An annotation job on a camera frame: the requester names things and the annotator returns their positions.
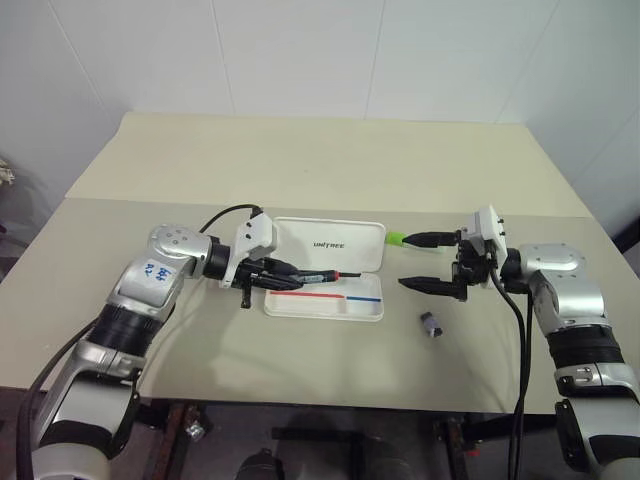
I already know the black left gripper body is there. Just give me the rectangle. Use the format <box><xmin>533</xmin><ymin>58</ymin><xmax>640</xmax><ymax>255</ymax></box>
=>
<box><xmin>230</xmin><ymin>257</ymin><xmax>282</xmax><ymax>310</ymax></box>

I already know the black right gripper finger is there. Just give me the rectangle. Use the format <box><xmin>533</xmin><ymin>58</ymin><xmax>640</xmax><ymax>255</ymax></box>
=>
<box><xmin>396</xmin><ymin>275</ymin><xmax>457</xmax><ymax>300</ymax></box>
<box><xmin>402</xmin><ymin>230</ymin><xmax>464</xmax><ymax>250</ymax></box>

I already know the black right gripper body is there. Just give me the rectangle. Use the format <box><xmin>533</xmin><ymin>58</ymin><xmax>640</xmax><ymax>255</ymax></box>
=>
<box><xmin>448</xmin><ymin>238</ymin><xmax>502</xmax><ymax>304</ymax></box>

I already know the small grey black marker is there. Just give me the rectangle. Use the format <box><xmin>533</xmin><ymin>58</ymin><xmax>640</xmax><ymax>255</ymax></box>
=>
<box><xmin>419</xmin><ymin>311</ymin><xmax>445</xmax><ymax>340</ymax></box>

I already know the red marker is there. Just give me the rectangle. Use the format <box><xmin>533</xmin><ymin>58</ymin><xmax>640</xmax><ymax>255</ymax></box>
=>
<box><xmin>292</xmin><ymin>268</ymin><xmax>347</xmax><ymax>284</ymax></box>

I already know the white pencil case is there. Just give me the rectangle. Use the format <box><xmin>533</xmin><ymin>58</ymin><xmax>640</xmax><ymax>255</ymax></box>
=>
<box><xmin>263</xmin><ymin>215</ymin><xmax>389</xmax><ymax>323</ymax></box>

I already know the thin red and blue pencil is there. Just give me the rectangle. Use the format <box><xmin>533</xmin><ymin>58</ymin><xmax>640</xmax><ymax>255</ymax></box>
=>
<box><xmin>268</xmin><ymin>291</ymin><xmax>383</xmax><ymax>305</ymax></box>

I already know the rusty table leg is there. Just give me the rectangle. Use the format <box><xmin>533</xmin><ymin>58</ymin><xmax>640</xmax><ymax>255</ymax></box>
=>
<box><xmin>438</xmin><ymin>418</ymin><xmax>475</xmax><ymax>480</ymax></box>
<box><xmin>166</xmin><ymin>402</ymin><xmax>202</xmax><ymax>480</ymax></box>

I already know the dark rounded shape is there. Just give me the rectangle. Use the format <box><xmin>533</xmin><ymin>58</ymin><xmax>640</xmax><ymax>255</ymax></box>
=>
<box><xmin>236</xmin><ymin>446</ymin><xmax>285</xmax><ymax>480</ymax></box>

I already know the dark clutter beside table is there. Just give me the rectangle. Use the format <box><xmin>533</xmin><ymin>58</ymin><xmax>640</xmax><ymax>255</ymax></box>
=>
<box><xmin>0</xmin><ymin>155</ymin><xmax>37</xmax><ymax>254</ymax></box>

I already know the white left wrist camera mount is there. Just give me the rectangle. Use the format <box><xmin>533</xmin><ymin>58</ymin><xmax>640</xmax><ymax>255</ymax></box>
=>
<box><xmin>219</xmin><ymin>212</ymin><xmax>278</xmax><ymax>291</ymax></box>

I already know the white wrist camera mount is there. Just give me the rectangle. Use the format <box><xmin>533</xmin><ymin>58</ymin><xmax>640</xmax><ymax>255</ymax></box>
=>
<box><xmin>459</xmin><ymin>203</ymin><xmax>508</xmax><ymax>262</ymax></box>
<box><xmin>219</xmin><ymin>212</ymin><xmax>278</xmax><ymax>291</ymax></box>

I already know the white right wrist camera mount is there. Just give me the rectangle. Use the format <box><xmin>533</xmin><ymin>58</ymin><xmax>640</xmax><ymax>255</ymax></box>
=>
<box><xmin>459</xmin><ymin>203</ymin><xmax>508</xmax><ymax>262</ymax></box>

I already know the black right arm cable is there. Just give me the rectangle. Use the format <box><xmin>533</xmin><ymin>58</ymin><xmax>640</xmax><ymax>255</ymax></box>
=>
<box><xmin>488</xmin><ymin>263</ymin><xmax>533</xmax><ymax>480</ymax></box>

